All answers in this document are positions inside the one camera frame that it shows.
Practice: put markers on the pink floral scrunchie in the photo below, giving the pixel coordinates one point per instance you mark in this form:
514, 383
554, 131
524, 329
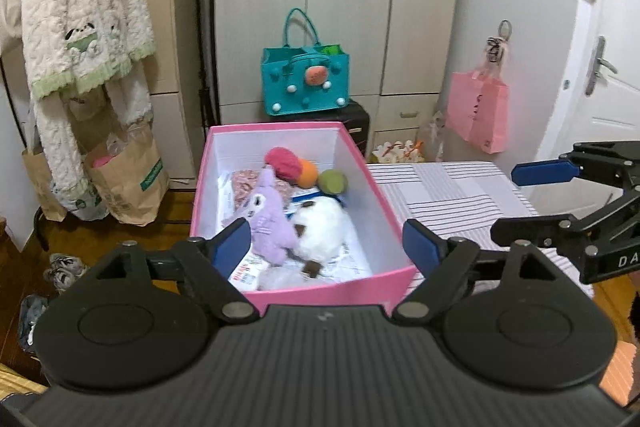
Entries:
242, 187

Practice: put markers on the white plastic bag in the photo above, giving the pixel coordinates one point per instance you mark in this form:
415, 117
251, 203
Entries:
82, 204

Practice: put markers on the green soft ball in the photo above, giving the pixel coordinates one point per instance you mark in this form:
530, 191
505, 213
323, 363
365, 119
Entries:
332, 182

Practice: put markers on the black suitcase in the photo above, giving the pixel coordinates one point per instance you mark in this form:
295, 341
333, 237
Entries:
357, 127

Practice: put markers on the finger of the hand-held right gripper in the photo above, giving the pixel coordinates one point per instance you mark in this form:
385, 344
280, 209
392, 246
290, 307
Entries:
542, 173
530, 231

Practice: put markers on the striped tablecloth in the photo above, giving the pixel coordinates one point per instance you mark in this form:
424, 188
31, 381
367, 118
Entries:
450, 202

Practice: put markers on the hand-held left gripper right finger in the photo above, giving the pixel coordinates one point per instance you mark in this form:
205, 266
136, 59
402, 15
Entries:
422, 247

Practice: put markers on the brown paper bag green label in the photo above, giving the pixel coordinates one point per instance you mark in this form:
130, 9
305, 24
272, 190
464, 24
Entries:
130, 192

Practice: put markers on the pink storage box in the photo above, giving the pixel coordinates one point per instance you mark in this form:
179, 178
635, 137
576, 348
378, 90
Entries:
325, 297

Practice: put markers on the colourful gift bag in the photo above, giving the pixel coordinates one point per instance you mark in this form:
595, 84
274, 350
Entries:
395, 153

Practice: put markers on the dark cloth bundle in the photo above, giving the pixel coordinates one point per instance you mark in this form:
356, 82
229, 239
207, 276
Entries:
32, 317

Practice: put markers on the blue wipes packet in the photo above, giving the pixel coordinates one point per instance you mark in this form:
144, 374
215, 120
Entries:
304, 196

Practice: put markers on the printed paper sheets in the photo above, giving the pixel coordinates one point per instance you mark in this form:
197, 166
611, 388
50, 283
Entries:
352, 257

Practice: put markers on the white cat plush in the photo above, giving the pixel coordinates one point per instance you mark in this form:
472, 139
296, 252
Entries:
322, 227

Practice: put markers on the orange checked cloth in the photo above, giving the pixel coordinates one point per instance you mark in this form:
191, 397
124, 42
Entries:
622, 367

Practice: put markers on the white wardrobe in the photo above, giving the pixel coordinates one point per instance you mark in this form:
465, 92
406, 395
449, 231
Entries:
350, 7

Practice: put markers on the purple plush toy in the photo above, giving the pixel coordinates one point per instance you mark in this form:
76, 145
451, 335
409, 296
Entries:
267, 222

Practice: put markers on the yellow blanket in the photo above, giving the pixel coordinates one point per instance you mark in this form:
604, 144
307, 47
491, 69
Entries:
15, 382

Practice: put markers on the beige cabinet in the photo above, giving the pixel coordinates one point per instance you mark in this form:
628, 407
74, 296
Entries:
170, 57

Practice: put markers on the grey sneaker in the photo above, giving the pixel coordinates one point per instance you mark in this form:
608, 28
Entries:
69, 263
60, 279

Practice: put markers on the pink shopping bag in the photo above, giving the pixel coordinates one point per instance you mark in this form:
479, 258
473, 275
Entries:
475, 112

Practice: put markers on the teal felt handbag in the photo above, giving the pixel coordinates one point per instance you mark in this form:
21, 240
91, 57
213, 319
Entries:
280, 77

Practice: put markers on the plain brown paper bag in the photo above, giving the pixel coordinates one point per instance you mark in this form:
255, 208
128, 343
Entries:
37, 182

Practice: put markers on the orange plush ball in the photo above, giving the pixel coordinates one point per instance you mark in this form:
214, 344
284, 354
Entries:
309, 173

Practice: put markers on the clear plastic bag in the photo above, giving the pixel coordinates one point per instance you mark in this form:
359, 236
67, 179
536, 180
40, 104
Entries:
434, 132

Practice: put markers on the white door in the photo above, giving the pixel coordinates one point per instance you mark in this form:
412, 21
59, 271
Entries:
600, 122

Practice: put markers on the white tissue pack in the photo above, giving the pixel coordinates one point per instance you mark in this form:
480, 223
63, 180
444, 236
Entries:
247, 274

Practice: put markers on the beige canvas tote bag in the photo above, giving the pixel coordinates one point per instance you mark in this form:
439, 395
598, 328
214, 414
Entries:
7, 7

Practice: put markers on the red plush toy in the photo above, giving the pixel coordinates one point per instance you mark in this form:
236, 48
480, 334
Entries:
282, 159

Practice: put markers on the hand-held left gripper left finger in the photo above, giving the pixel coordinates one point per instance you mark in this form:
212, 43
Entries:
232, 242

